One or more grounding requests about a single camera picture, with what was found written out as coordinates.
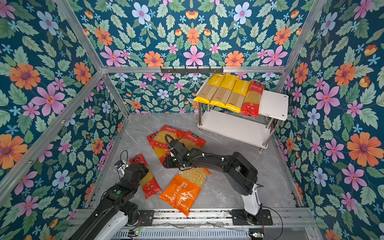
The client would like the orange macaroni pasta bag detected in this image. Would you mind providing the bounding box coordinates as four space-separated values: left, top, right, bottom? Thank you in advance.
159 168 211 217

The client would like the yellow spaghetti bag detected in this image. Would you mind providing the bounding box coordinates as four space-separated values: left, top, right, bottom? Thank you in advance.
194 74 225 105
225 80 251 113
210 75 239 108

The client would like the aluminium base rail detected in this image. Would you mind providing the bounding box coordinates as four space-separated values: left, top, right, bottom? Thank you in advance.
96 207 323 240

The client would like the red spaghetti bag front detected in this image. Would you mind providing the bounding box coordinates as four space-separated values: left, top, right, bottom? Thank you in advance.
241 81 265 117

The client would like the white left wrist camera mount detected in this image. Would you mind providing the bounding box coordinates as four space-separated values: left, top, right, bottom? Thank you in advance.
115 160 128 179

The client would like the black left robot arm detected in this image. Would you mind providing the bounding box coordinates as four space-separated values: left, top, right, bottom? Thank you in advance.
69 164 149 240

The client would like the black hook rail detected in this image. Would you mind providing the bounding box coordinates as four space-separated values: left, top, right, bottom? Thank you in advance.
160 67 224 74

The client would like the white two-tier shelf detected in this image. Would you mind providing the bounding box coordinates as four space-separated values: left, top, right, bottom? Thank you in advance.
198 91 289 150

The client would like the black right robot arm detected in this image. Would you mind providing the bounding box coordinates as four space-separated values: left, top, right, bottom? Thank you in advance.
163 140 263 225

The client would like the red spaghetti bag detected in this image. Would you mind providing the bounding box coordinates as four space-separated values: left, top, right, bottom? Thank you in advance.
147 132 171 165
129 154 162 200
241 81 265 117

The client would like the red fusilli pasta bag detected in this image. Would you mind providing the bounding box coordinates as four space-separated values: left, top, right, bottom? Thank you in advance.
150 125 185 150

